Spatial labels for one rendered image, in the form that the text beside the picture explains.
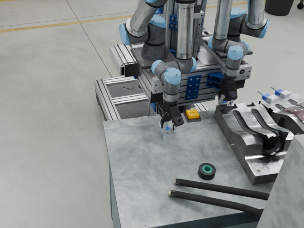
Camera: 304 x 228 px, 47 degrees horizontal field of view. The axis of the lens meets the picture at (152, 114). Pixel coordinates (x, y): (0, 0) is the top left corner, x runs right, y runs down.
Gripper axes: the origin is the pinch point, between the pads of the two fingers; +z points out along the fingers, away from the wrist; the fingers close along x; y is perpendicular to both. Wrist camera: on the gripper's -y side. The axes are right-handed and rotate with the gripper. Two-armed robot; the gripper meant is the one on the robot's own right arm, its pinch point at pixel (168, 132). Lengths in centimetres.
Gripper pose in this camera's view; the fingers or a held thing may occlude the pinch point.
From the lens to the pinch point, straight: 178.6
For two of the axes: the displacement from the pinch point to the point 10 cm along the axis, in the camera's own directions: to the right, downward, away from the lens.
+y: -4.2, -5.8, 7.0
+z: -0.5, 7.9, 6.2
